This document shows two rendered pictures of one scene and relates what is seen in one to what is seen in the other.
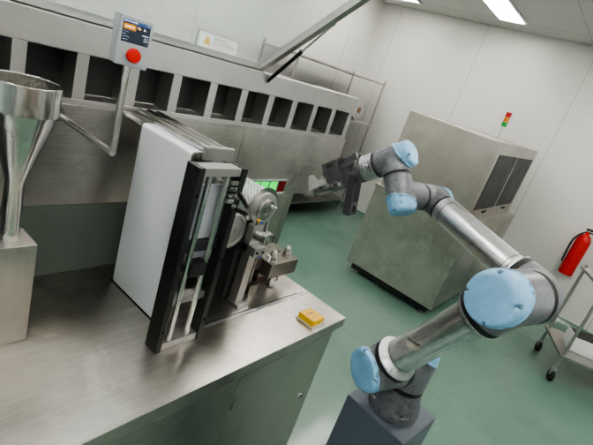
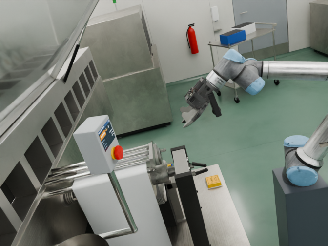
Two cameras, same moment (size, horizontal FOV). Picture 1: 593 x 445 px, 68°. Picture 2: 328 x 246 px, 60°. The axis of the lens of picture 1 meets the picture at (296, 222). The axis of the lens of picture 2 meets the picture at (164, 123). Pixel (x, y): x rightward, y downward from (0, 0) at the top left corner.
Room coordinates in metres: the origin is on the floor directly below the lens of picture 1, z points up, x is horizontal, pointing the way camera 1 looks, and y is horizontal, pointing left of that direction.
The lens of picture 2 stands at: (0.45, 0.60, 1.92)
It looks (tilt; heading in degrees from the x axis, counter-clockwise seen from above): 26 degrees down; 330
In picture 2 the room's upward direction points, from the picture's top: 16 degrees counter-clockwise
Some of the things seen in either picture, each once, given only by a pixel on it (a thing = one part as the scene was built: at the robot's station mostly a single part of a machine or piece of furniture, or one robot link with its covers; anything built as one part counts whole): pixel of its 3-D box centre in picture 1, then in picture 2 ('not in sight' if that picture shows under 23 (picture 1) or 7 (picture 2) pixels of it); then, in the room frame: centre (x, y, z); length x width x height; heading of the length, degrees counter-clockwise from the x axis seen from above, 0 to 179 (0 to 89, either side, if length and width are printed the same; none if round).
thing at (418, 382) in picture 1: (412, 361); (297, 151); (1.09, -0.44, 1.07); 0.13 x 0.12 x 0.14; 126
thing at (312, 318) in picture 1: (311, 317); (213, 181); (1.41, -0.16, 0.91); 0.07 x 0.07 x 0.02; 56
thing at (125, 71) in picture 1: (119, 109); (121, 198); (0.97, 0.46, 1.51); 0.02 x 0.02 x 0.20
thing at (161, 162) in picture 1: (146, 216); (123, 237); (1.21, 0.44, 1.17); 0.34 x 0.05 x 0.54; 56
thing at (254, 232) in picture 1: (248, 266); (176, 193); (1.35, 0.11, 1.05); 0.06 x 0.05 x 0.31; 56
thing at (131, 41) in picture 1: (131, 41); (102, 144); (0.96, 0.45, 1.66); 0.07 x 0.07 x 0.10; 41
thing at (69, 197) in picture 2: not in sight; (74, 194); (1.36, 0.50, 1.33); 0.07 x 0.07 x 0.07; 56
